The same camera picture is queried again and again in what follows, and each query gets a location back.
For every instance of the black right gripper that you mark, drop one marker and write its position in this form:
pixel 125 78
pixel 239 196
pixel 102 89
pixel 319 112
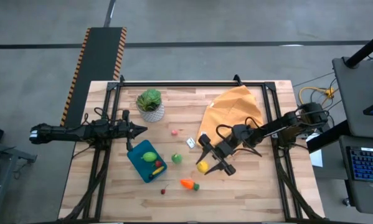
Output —
pixel 222 151

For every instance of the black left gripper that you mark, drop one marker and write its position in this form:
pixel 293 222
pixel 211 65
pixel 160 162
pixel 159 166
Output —
pixel 127 129

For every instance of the yellow toy lemon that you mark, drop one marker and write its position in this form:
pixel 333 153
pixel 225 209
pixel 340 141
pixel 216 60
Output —
pixel 202 167

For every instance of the orange toy carrot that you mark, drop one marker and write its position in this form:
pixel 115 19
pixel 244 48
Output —
pixel 187 184

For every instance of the green ribbed toy vegetable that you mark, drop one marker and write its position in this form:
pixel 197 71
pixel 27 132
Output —
pixel 176 158

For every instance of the small pink toy piece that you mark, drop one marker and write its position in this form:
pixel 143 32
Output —
pixel 174 132

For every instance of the small dark red toy fruit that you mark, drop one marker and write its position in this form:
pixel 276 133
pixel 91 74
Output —
pixel 158 163

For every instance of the dark cherry with stem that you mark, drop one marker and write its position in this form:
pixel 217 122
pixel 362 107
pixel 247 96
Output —
pixel 151 176

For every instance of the red cherry with stem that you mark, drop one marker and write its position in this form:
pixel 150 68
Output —
pixel 163 191

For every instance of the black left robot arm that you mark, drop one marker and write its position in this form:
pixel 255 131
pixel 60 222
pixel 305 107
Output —
pixel 64 133

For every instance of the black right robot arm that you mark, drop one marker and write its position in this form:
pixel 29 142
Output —
pixel 276 126

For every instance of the teal plastic tupperware container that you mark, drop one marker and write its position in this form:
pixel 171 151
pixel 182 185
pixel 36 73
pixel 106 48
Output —
pixel 141 168

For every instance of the small white paper card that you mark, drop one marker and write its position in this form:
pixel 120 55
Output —
pixel 190 142

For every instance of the succulent in white patterned pot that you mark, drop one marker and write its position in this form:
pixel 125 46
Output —
pixel 149 101

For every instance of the orange waffle cloth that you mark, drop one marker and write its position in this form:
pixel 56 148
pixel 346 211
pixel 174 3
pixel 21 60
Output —
pixel 233 109

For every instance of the black hazard-striped ramp mat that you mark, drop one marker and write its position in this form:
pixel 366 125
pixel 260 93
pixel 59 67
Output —
pixel 99 62

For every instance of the white paper sheet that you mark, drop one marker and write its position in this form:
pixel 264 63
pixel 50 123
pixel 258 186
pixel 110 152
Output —
pixel 317 160

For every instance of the grey side cart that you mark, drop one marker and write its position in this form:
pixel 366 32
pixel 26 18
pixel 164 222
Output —
pixel 12 154

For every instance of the small black caster wheel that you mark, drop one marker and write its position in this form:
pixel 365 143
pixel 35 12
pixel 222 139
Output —
pixel 346 202

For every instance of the backlit black keyboard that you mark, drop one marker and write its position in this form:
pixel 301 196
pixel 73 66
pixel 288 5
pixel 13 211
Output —
pixel 368 163

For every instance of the dark grey keyboard desk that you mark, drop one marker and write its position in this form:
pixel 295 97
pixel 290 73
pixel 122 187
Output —
pixel 366 199

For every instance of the black cart top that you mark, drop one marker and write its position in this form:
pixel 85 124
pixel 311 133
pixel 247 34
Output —
pixel 357 93

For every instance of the black round pole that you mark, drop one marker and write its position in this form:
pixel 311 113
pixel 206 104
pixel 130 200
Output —
pixel 363 49

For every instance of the black metal rig frame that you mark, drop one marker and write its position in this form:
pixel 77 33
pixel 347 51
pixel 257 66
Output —
pixel 189 84

